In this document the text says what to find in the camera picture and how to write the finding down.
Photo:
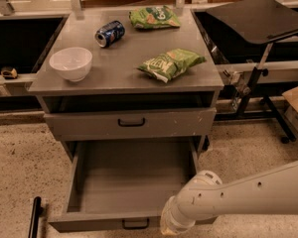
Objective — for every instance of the white ceramic bowl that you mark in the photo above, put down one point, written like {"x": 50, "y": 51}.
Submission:
{"x": 72, "y": 64}

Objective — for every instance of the blue soda can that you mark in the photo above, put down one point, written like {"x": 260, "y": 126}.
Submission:
{"x": 109, "y": 34}

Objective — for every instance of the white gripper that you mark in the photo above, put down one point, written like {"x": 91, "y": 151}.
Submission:
{"x": 171, "y": 212}

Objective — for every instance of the black tray stand table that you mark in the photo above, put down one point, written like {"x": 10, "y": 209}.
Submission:
{"x": 255, "y": 45}

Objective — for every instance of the grey top drawer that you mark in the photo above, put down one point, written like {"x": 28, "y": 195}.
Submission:
{"x": 131, "y": 124}

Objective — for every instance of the green chip bag front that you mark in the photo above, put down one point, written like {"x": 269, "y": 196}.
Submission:
{"x": 170, "y": 64}

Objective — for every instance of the green chip bag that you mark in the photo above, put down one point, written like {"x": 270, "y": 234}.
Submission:
{"x": 149, "y": 18}
{"x": 170, "y": 64}

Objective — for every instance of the black pole on floor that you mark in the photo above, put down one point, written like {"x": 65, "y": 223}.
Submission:
{"x": 37, "y": 210}

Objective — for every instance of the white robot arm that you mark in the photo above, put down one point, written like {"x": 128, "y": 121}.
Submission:
{"x": 205, "y": 196}

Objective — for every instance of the yellow tape measure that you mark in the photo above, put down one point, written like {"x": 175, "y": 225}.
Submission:
{"x": 9, "y": 72}

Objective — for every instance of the grey drawer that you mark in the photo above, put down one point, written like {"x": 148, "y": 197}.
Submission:
{"x": 131, "y": 124}
{"x": 124, "y": 184}

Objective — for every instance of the grey drawer cabinet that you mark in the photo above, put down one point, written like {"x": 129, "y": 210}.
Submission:
{"x": 114, "y": 83}

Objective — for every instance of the green chip bag rear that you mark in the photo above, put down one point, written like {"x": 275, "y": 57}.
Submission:
{"x": 149, "y": 18}

